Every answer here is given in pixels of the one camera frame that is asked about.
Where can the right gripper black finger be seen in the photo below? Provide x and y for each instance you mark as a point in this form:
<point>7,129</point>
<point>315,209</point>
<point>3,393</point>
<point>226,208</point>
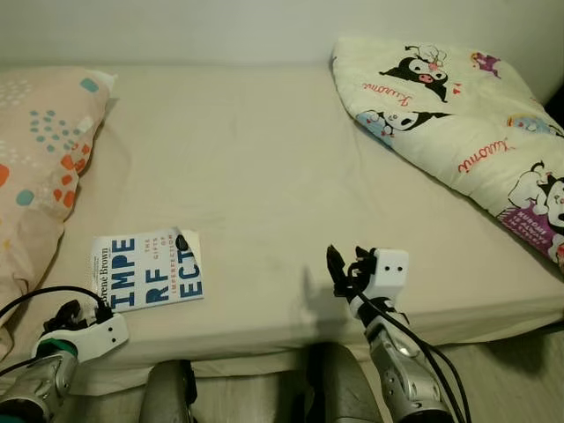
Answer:
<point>335,264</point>

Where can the white blue lettered book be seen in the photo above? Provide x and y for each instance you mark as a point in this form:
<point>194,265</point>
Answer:
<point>141,273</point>

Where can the pink pillow with coloured dots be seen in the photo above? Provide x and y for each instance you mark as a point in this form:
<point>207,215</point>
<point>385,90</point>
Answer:
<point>44,150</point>

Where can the cream cartoon print quilt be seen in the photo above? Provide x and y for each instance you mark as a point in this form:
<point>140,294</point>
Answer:
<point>458,106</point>

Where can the grey right robot leg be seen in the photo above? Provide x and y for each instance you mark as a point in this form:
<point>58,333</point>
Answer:
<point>339,388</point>

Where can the grey robot leg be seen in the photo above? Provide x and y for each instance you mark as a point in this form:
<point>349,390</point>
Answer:
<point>339,388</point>
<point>167,392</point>

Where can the grey left robot leg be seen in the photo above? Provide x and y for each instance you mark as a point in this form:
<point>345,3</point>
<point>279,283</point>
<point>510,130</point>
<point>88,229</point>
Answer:
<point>167,392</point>

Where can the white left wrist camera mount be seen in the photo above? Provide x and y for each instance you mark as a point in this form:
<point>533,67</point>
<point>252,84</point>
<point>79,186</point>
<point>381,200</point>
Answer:
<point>97,335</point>

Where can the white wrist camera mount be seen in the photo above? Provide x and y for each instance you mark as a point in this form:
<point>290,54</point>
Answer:
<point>97,335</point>
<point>389,269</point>

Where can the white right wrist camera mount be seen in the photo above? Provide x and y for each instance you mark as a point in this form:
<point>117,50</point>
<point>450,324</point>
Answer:
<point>389,269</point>

